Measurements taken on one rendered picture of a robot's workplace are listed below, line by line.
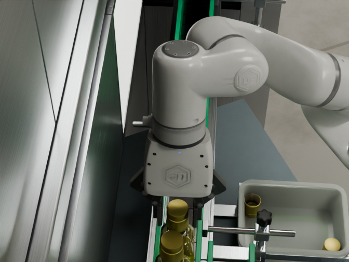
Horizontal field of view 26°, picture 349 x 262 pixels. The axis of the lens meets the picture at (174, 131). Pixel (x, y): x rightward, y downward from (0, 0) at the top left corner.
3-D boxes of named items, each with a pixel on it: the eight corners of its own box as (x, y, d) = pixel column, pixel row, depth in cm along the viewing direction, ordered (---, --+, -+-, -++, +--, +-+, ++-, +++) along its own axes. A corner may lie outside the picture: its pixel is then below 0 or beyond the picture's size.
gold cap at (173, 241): (161, 244, 117) (161, 228, 114) (184, 245, 117) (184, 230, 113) (159, 264, 115) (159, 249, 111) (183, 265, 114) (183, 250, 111)
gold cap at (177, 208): (166, 213, 121) (166, 197, 117) (189, 214, 120) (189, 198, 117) (165, 232, 118) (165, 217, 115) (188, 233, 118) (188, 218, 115)
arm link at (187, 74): (242, 20, 107) (277, 50, 100) (237, 83, 113) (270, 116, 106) (143, 40, 101) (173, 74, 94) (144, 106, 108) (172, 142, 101)
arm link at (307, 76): (322, 117, 113) (210, 97, 101) (278, 76, 122) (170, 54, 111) (349, 68, 110) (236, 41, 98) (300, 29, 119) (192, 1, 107)
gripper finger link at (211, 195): (193, 195, 113) (191, 228, 116) (214, 196, 112) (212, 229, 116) (193, 181, 115) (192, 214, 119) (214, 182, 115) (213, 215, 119)
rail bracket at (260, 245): (201, 241, 144) (203, 204, 135) (290, 246, 143) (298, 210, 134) (201, 255, 142) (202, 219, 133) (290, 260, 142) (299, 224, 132)
